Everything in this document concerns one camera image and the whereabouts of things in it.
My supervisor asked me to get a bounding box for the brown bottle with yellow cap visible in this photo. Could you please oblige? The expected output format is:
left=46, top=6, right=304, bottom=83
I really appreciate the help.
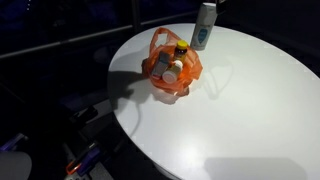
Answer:
left=173, top=39, right=190, bottom=65

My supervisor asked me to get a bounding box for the grey rounded object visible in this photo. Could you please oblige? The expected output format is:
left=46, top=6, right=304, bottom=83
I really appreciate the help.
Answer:
left=0, top=150, right=33, bottom=180

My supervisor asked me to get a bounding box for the purple clamp handle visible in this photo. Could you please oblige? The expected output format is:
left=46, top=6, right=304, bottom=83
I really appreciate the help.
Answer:
left=76, top=145, right=102, bottom=176

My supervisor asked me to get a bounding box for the white container with blue label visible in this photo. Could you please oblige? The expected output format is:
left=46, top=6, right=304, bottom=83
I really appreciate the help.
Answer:
left=190, top=2, right=218, bottom=52

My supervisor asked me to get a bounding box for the orange clamp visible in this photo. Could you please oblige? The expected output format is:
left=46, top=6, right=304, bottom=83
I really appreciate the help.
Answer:
left=65, top=155, right=88, bottom=176

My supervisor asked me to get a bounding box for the dark railing post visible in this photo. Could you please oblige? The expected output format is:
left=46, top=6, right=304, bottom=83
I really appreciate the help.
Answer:
left=130, top=0, right=142, bottom=34

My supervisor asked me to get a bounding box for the small grey box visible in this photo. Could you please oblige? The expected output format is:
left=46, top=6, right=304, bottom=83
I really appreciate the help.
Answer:
left=151, top=50, right=172, bottom=80

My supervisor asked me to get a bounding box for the purple bar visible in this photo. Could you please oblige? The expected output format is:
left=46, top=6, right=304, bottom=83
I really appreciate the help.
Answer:
left=0, top=132, right=29, bottom=153

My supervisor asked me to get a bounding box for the orange plastic bag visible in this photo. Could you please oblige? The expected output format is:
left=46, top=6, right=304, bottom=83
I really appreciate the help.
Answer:
left=141, top=27, right=204, bottom=95

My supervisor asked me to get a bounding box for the grey metal handrail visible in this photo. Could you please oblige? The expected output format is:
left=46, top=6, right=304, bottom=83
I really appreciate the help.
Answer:
left=0, top=25, right=133, bottom=61
left=139, top=11, right=202, bottom=28

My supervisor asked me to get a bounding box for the yellow bottle with white cap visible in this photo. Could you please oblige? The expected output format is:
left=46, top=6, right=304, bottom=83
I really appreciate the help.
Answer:
left=161, top=59, right=184, bottom=85

